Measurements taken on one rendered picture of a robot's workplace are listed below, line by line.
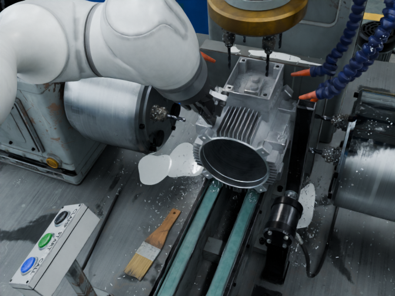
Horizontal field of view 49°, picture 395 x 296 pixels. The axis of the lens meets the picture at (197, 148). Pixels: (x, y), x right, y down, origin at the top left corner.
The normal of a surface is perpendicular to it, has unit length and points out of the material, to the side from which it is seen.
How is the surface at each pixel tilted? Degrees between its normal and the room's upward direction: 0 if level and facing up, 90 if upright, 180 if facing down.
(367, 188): 77
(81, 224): 57
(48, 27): 44
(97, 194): 0
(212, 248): 0
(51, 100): 90
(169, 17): 72
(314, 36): 90
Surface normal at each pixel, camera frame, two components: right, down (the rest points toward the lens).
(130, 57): -0.22, 0.88
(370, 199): -0.37, 0.69
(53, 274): 0.74, -0.16
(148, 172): -0.07, -0.67
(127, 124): -0.38, 0.48
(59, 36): 0.36, 0.18
